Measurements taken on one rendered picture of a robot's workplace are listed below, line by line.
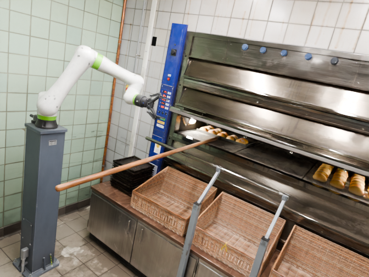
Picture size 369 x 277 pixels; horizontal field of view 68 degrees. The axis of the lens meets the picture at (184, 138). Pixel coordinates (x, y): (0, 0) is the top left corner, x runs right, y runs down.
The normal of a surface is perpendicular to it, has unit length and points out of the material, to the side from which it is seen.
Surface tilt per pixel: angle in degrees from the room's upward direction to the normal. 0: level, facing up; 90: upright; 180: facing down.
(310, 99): 70
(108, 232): 90
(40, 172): 90
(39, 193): 90
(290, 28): 90
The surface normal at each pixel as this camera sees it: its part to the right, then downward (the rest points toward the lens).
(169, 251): -0.56, 0.11
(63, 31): 0.80, 0.31
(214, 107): -0.47, -0.22
